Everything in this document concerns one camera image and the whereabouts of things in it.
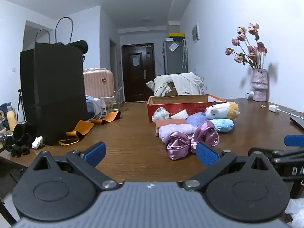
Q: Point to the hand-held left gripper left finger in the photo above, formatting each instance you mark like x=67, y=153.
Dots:
x=96, y=153

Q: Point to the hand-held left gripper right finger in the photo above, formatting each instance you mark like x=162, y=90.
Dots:
x=206, y=155

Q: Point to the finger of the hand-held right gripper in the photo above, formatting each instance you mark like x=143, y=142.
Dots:
x=285, y=154
x=294, y=140

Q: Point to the purple satin bow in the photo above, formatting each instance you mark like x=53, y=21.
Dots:
x=180, y=144

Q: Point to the lilac fluffy headband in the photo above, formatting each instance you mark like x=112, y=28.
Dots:
x=175, y=130

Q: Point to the white and yellow plush toy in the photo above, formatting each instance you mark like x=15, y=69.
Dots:
x=220, y=110

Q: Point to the white sponge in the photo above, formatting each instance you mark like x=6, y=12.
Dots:
x=179, y=114

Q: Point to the red cardboard box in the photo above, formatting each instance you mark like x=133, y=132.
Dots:
x=180, y=106

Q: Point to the dark flat device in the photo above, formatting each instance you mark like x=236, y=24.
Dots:
x=299, y=123

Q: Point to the light blue plush toy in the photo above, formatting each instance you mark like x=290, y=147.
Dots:
x=223, y=124

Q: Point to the purple plush toy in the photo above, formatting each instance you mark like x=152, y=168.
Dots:
x=198, y=120

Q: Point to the white charger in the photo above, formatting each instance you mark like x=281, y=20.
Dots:
x=274, y=108

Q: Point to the small spray bottle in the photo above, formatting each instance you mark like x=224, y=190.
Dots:
x=103, y=109

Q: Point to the crumpled white plastic bag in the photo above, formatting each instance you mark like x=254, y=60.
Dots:
x=91, y=104

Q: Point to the clear plastic chair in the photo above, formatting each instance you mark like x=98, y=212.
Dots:
x=115, y=98

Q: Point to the small white adapter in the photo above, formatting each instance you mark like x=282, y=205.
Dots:
x=37, y=142

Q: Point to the clear plastic wrapped item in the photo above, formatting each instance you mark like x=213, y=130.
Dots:
x=159, y=114

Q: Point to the small white box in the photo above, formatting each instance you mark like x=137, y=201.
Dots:
x=249, y=96

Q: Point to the pink marbled vase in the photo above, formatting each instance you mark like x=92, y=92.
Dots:
x=260, y=85

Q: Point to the pink suitcase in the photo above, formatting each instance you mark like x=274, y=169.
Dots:
x=97, y=82

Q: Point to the brown cardboard box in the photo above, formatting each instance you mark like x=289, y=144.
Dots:
x=172, y=90

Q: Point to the beige coat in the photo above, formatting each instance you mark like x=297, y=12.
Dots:
x=185, y=83

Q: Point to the black plastic parts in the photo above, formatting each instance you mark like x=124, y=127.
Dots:
x=21, y=135

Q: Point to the black paper bag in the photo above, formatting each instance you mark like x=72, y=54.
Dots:
x=54, y=87

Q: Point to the dark entrance door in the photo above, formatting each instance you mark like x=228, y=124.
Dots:
x=139, y=80

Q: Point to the interior doorway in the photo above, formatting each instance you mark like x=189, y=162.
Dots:
x=114, y=66

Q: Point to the black tripod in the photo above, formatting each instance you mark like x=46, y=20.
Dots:
x=21, y=102

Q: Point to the yellow bottle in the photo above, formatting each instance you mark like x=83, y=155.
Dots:
x=11, y=118

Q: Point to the paper note on door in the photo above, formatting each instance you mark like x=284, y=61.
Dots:
x=135, y=61

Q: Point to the pink dried flowers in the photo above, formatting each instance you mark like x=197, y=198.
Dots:
x=251, y=49

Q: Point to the grey refrigerator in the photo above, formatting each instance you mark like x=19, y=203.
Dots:
x=173, y=59

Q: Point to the white folded umbrella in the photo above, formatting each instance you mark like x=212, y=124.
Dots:
x=184, y=54

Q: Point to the black cloth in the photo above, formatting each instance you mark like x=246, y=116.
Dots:
x=79, y=45

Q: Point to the yellow box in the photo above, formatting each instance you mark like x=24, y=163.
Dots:
x=177, y=35

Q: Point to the wall electrical panel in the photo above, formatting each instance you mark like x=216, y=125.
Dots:
x=195, y=33

